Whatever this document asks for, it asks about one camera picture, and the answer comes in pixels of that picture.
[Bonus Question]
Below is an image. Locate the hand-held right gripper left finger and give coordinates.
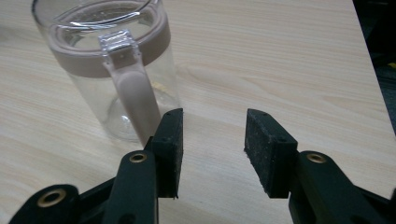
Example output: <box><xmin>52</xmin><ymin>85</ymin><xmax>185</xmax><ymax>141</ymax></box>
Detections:
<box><xmin>102</xmin><ymin>107</ymin><xmax>184</xmax><ymax>224</ymax></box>

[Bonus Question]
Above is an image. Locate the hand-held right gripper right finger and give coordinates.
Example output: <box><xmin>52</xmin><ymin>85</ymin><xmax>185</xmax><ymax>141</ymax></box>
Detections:
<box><xmin>244</xmin><ymin>108</ymin><xmax>389</xmax><ymax>224</ymax></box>

